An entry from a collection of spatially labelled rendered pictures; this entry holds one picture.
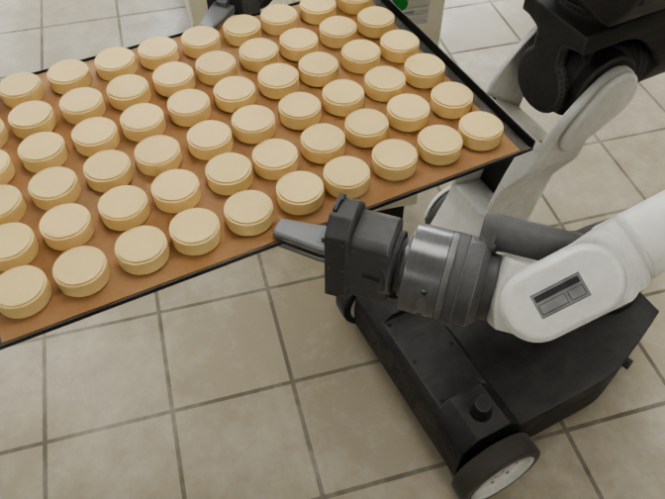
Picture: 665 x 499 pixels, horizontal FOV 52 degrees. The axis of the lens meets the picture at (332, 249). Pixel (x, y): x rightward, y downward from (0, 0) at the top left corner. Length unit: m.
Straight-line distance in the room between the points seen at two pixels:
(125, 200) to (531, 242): 0.40
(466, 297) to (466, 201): 0.57
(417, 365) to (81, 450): 0.81
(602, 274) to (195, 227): 0.38
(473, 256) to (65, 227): 0.40
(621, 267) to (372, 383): 1.18
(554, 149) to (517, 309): 0.50
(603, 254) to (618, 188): 1.72
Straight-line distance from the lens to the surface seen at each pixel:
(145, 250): 0.68
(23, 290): 0.69
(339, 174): 0.72
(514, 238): 0.65
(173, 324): 1.87
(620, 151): 2.46
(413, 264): 0.63
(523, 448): 1.51
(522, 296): 0.61
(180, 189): 0.72
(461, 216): 1.21
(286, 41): 0.92
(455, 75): 0.90
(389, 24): 0.95
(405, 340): 1.58
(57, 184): 0.77
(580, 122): 1.06
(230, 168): 0.74
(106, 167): 0.77
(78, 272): 0.68
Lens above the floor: 1.53
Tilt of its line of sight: 51 degrees down
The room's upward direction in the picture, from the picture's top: straight up
